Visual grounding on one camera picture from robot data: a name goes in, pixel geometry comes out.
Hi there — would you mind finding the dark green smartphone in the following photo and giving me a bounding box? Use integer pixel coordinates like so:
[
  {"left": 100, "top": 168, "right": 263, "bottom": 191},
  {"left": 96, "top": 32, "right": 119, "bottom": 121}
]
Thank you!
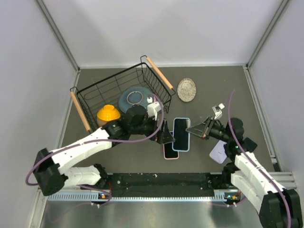
[{"left": 173, "top": 119, "right": 190, "bottom": 151}]

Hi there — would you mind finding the black smartphone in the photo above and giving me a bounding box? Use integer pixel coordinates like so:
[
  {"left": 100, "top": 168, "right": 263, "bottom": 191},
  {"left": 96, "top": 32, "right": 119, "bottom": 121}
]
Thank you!
[{"left": 163, "top": 142, "right": 178, "bottom": 158}]

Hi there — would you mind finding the blue glazed ceramic plate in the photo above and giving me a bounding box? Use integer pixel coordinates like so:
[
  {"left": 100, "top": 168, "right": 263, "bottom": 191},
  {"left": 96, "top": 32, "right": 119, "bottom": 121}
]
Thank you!
[{"left": 118, "top": 86, "right": 152, "bottom": 113}]

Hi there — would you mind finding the brown speckled bowl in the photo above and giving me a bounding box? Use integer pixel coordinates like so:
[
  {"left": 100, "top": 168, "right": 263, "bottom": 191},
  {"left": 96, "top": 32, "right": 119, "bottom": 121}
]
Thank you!
[{"left": 97, "top": 118, "right": 109, "bottom": 128}]

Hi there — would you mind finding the light blue phone case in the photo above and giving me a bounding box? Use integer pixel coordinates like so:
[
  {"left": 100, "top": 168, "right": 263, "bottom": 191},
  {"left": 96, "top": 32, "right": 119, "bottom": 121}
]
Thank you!
[{"left": 171, "top": 117, "right": 191, "bottom": 152}]

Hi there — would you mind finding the speckled oval dish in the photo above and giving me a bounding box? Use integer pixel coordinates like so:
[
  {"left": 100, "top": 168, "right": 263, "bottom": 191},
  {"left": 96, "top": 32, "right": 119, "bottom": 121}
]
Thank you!
[{"left": 177, "top": 78, "right": 197, "bottom": 103}]

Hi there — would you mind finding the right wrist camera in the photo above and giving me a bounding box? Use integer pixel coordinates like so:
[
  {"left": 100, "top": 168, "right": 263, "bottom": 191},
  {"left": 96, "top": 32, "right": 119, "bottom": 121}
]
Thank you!
[{"left": 212, "top": 103, "right": 225, "bottom": 120}]

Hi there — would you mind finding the aluminium slotted rail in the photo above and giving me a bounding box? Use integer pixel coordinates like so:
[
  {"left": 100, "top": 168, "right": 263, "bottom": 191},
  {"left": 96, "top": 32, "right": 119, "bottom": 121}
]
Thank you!
[{"left": 48, "top": 191, "right": 240, "bottom": 202}]

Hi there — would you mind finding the black wire dish basket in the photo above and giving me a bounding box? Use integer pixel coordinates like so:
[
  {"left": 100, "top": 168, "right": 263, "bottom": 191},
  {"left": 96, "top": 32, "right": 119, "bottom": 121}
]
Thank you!
[{"left": 70, "top": 55, "right": 176, "bottom": 133}]

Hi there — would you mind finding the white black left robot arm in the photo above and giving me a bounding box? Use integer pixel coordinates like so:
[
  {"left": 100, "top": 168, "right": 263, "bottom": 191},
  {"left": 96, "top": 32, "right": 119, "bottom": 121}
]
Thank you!
[{"left": 31, "top": 102, "right": 175, "bottom": 196}]

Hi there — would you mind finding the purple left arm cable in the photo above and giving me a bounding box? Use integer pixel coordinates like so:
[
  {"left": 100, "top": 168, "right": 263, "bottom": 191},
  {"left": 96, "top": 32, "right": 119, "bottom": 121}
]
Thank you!
[{"left": 25, "top": 94, "right": 165, "bottom": 186}]

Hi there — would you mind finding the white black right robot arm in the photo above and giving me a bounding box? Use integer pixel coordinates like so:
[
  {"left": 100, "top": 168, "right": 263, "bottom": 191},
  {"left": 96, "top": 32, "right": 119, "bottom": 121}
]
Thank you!
[{"left": 186, "top": 116, "right": 304, "bottom": 228}]

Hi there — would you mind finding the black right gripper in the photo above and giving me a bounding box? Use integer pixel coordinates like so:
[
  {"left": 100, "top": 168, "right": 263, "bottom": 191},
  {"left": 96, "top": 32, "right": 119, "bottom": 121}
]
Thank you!
[{"left": 187, "top": 115, "right": 231, "bottom": 143}]

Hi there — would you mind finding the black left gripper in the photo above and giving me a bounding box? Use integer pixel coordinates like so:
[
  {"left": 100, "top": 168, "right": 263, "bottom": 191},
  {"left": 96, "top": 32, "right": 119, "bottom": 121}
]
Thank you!
[{"left": 130, "top": 113, "right": 174, "bottom": 144}]

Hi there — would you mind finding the yellow ribbed bowl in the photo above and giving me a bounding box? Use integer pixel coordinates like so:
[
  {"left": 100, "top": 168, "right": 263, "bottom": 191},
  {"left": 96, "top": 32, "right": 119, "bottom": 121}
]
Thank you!
[{"left": 97, "top": 104, "right": 121, "bottom": 122}]

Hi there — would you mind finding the lilac phone case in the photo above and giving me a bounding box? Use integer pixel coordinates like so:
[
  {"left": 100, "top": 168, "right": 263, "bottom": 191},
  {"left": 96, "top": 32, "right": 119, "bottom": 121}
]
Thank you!
[{"left": 209, "top": 141, "right": 227, "bottom": 164}]

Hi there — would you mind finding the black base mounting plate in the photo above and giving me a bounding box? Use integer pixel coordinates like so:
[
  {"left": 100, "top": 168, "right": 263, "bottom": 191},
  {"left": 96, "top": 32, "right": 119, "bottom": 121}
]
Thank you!
[{"left": 80, "top": 172, "right": 238, "bottom": 197}]

